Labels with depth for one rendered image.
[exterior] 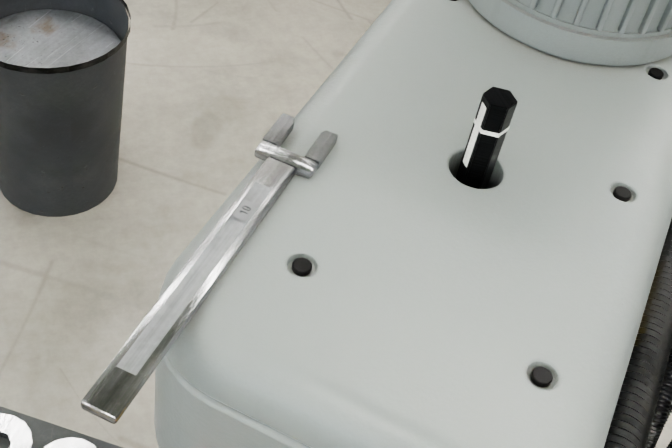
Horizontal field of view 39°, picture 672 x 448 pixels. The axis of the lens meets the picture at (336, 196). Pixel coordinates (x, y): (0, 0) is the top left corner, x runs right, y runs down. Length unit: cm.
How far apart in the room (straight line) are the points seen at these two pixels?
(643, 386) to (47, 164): 248
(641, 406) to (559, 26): 28
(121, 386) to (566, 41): 42
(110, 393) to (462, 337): 19
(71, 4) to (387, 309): 266
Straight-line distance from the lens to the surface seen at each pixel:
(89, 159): 301
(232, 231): 55
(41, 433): 137
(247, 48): 386
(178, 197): 322
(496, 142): 60
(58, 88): 277
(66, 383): 277
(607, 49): 75
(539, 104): 70
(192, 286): 52
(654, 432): 108
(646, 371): 68
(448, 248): 58
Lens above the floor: 230
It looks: 44 degrees down
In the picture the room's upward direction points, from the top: 12 degrees clockwise
